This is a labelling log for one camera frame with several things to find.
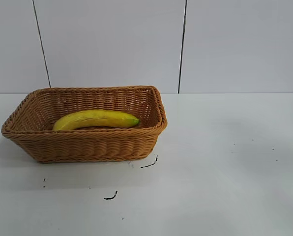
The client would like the yellow banana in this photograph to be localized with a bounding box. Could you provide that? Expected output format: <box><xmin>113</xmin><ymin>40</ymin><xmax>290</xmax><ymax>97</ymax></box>
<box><xmin>52</xmin><ymin>109</ymin><xmax>140</xmax><ymax>131</ymax></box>

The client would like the tan woven wicker basket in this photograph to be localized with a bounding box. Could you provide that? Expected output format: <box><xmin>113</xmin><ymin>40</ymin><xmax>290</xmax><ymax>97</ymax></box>
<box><xmin>1</xmin><ymin>85</ymin><xmax>169</xmax><ymax>164</ymax></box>

